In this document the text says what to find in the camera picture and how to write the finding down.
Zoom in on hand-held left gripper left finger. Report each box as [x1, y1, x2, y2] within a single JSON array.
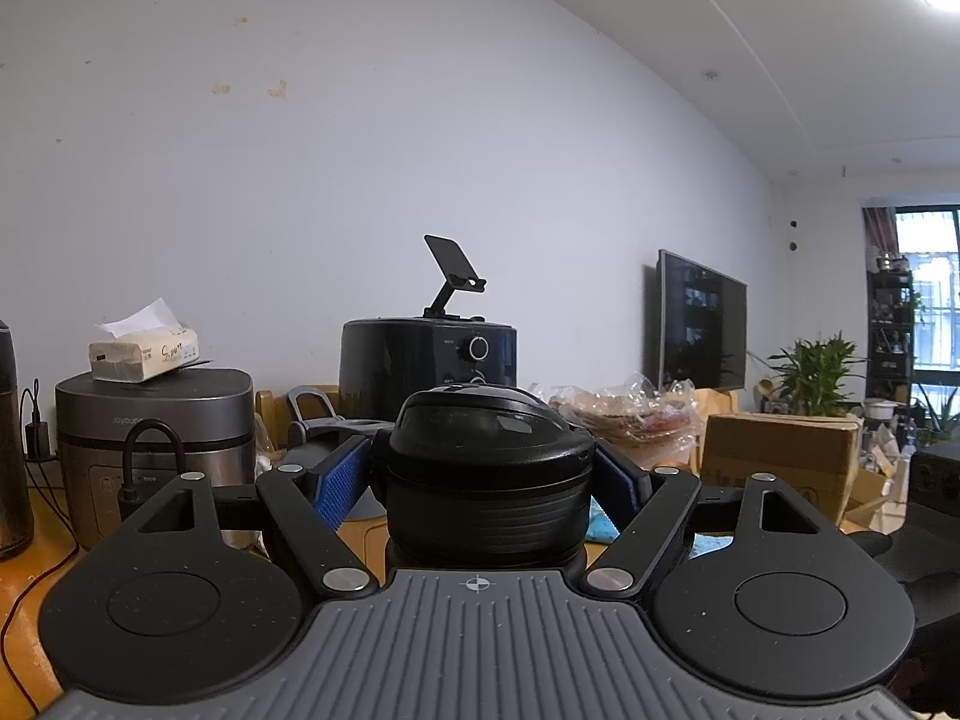
[[116, 436, 380, 599]]

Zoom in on black phone stand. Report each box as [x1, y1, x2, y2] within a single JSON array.
[[422, 235, 487, 320]]

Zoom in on green potted plant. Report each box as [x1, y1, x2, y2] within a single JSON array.
[[750, 330, 871, 417]]

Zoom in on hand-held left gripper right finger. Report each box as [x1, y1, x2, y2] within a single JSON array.
[[577, 444, 845, 599]]

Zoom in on grey rice cooker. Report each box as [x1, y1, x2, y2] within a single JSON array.
[[55, 367, 256, 548]]

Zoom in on black gradient water bottle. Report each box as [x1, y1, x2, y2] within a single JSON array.
[[385, 384, 597, 578]]

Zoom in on closed cardboard box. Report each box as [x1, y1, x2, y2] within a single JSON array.
[[697, 412, 863, 526]]

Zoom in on blue microfiber cloth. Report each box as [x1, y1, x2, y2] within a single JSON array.
[[587, 506, 732, 556]]

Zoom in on black power adapter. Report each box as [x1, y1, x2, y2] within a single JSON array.
[[22, 379, 57, 460]]

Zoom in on plastic bag of flatbread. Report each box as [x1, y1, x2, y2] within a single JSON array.
[[551, 375, 702, 470]]

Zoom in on thin dark cable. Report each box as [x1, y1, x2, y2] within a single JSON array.
[[0, 457, 80, 713]]

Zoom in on grey lid shaker bottle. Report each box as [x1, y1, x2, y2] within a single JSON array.
[[285, 385, 392, 522]]

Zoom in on window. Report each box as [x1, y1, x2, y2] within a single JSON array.
[[892, 206, 960, 372]]

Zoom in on striped curtain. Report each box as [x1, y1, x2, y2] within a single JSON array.
[[861, 206, 897, 271]]

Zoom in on dark blue air fryer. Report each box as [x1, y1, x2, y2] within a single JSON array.
[[339, 317, 520, 436]]

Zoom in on black storage shelf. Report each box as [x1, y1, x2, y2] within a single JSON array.
[[866, 270, 916, 421]]

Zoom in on open cardboard box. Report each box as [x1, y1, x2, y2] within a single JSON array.
[[847, 457, 908, 527]]

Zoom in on white tissue pack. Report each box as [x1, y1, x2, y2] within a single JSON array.
[[88, 298, 202, 382]]

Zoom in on flat screen television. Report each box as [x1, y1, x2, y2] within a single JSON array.
[[658, 249, 749, 392]]

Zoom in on black loop cable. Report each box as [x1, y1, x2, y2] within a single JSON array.
[[122, 420, 188, 492]]

